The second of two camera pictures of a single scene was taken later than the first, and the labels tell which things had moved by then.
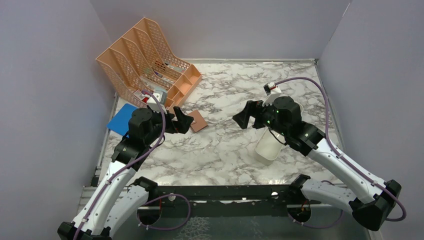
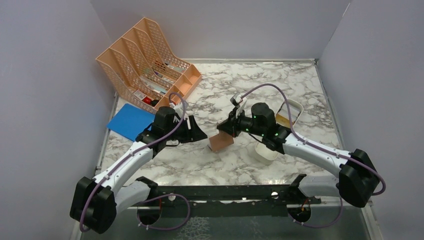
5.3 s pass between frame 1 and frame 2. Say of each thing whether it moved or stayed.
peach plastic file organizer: stayed
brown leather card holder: moved
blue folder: stayed
